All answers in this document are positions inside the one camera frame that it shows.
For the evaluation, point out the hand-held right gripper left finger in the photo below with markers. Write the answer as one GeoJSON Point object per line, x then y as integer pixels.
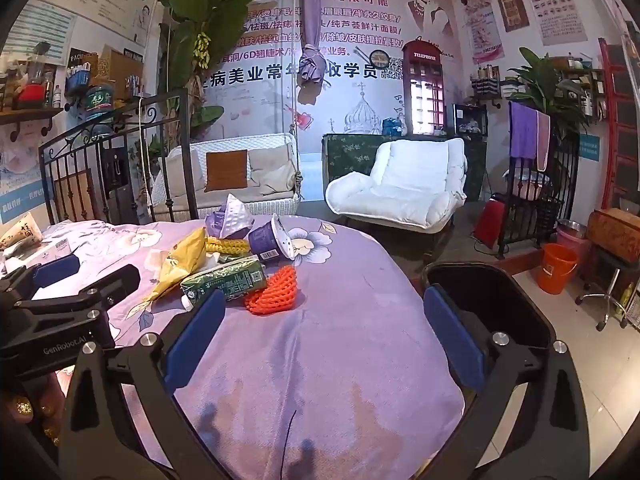
{"type": "Point", "coordinates": [195, 340]}

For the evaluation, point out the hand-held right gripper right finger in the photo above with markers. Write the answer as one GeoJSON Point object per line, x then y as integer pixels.
{"type": "Point", "coordinates": [452, 340]}

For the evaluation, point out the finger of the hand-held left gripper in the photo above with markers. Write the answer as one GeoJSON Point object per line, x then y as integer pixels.
{"type": "Point", "coordinates": [117, 280]}
{"type": "Point", "coordinates": [55, 269]}

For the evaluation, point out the black trash bin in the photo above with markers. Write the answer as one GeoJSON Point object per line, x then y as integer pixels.
{"type": "Point", "coordinates": [490, 300]}

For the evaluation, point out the yellow snack bag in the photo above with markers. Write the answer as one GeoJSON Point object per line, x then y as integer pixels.
{"type": "Point", "coordinates": [182, 260]}

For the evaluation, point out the green drink carton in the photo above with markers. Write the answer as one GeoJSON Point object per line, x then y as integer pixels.
{"type": "Point", "coordinates": [230, 277]}

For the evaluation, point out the orange foam net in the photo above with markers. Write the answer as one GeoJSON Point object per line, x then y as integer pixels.
{"type": "Point", "coordinates": [275, 292]}

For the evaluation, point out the yellow foam net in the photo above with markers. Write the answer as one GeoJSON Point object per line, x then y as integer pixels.
{"type": "Point", "coordinates": [227, 246]}

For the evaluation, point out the purple printed wrapper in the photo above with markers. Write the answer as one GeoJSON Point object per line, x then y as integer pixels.
{"type": "Point", "coordinates": [215, 224]}

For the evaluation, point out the purple yogurt cup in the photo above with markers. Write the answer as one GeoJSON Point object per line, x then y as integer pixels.
{"type": "Point", "coordinates": [265, 240]}

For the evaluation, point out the clear plastic bag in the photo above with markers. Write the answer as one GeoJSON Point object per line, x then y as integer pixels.
{"type": "Point", "coordinates": [237, 215]}

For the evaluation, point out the person's left hand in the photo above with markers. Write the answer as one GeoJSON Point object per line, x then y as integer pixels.
{"type": "Point", "coordinates": [30, 402]}

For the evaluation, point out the brown paper bag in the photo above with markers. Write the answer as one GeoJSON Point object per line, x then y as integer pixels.
{"type": "Point", "coordinates": [20, 232]}

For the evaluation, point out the black water dispenser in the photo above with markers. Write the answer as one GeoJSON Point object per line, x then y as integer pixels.
{"type": "Point", "coordinates": [116, 175]}

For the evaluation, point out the beige cushion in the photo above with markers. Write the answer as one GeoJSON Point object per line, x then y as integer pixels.
{"type": "Point", "coordinates": [180, 172]}
{"type": "Point", "coordinates": [272, 170]}

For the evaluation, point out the orange bucket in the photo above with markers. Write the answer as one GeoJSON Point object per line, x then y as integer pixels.
{"type": "Point", "coordinates": [556, 270]}

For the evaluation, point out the purple floral blanket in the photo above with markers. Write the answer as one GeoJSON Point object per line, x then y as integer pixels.
{"type": "Point", "coordinates": [320, 360]}

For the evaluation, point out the white wicker swing sofa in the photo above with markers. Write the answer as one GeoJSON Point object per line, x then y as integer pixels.
{"type": "Point", "coordinates": [225, 202]}

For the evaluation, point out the orange cushion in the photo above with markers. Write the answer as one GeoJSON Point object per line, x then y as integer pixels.
{"type": "Point", "coordinates": [226, 170]}

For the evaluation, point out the pink bucket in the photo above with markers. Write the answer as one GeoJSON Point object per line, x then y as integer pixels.
{"type": "Point", "coordinates": [575, 245]}

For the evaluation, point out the white padded armchair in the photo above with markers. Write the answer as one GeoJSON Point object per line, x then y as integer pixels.
{"type": "Point", "coordinates": [400, 185]}

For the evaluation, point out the metal basin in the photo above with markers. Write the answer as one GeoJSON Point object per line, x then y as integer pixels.
{"type": "Point", "coordinates": [571, 227]}

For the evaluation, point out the rolling stool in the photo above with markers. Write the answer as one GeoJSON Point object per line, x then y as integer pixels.
{"type": "Point", "coordinates": [607, 285]}

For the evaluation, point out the blue water jug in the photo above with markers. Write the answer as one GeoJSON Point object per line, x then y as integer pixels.
{"type": "Point", "coordinates": [97, 102]}

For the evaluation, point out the pink basin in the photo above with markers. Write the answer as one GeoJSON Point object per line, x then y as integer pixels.
{"type": "Point", "coordinates": [530, 185]}

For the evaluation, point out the red cloth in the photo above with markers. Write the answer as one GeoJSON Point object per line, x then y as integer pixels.
{"type": "Point", "coordinates": [31, 95]}

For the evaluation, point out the blue organizer basket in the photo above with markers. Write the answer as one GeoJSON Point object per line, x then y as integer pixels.
{"type": "Point", "coordinates": [79, 80]}

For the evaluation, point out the black metal rack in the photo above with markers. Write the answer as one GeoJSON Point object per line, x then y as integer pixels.
{"type": "Point", "coordinates": [567, 185]}

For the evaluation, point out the brown patterned case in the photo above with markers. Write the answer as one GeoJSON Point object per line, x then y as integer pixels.
{"type": "Point", "coordinates": [615, 232]}

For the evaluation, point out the green floral cabinet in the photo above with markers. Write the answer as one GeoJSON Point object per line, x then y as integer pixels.
{"type": "Point", "coordinates": [350, 157]}

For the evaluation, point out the cardboard box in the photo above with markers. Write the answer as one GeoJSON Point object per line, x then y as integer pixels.
{"type": "Point", "coordinates": [122, 67]}

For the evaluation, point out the pink towel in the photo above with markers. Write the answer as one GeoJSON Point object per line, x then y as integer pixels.
{"type": "Point", "coordinates": [543, 140]}

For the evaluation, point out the black framed picture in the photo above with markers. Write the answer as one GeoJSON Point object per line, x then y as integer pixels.
{"type": "Point", "coordinates": [470, 120]}

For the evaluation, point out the blue plastic bag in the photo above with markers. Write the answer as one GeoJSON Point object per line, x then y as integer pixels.
{"type": "Point", "coordinates": [393, 126]}

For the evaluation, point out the purple towel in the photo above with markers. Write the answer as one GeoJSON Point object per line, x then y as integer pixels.
{"type": "Point", "coordinates": [523, 130]}

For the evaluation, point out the blue framed list poster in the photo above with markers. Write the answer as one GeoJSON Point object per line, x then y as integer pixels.
{"type": "Point", "coordinates": [45, 30]}

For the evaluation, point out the red telephone booth cabinet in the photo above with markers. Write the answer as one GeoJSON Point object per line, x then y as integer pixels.
{"type": "Point", "coordinates": [425, 85]}

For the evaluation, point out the green potted plant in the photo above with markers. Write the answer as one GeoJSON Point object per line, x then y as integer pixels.
{"type": "Point", "coordinates": [550, 90]}

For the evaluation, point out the red ladder shelf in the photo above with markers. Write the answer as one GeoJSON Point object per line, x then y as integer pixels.
{"type": "Point", "coordinates": [622, 125]}

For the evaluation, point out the wooden shelf unit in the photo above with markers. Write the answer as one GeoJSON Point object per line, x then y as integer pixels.
{"type": "Point", "coordinates": [582, 85]}

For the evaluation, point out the banana plant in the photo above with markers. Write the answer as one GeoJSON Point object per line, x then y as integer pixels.
{"type": "Point", "coordinates": [210, 5]}

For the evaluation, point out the purple hanging cloth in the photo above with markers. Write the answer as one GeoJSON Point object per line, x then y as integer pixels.
{"type": "Point", "coordinates": [313, 20]}

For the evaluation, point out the face wall poster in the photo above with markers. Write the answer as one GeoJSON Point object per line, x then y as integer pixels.
{"type": "Point", "coordinates": [20, 175]}

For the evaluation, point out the black metal bed frame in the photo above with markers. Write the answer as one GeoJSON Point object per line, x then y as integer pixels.
{"type": "Point", "coordinates": [185, 150]}

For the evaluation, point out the wooden wall shelf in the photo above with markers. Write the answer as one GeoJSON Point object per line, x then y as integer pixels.
{"type": "Point", "coordinates": [30, 112]}

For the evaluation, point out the blue wall sign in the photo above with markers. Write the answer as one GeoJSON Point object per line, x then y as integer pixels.
{"type": "Point", "coordinates": [589, 147]}

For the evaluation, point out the small bottle wall shelf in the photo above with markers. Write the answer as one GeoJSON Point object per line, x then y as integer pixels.
{"type": "Point", "coordinates": [486, 85]}

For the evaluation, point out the pink portrait wall poster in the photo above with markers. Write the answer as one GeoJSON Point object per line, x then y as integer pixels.
{"type": "Point", "coordinates": [480, 15]}

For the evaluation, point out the large wall poster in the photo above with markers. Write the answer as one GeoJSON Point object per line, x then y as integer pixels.
{"type": "Point", "coordinates": [360, 20]}

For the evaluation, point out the eyebrow chart wall poster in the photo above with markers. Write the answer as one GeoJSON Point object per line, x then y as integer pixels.
{"type": "Point", "coordinates": [552, 0]}

